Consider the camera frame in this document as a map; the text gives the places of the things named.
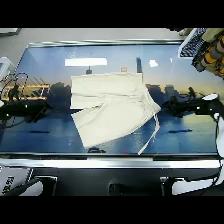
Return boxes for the beige shorts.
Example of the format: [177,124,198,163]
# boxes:
[69,72,163,156]

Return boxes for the heap of clothes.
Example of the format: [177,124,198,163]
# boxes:
[191,28,224,80]

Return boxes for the white mesh basket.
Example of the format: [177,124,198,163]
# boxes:
[177,28,208,60]

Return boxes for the silver frame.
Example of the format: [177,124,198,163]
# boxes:
[0,157,224,196]

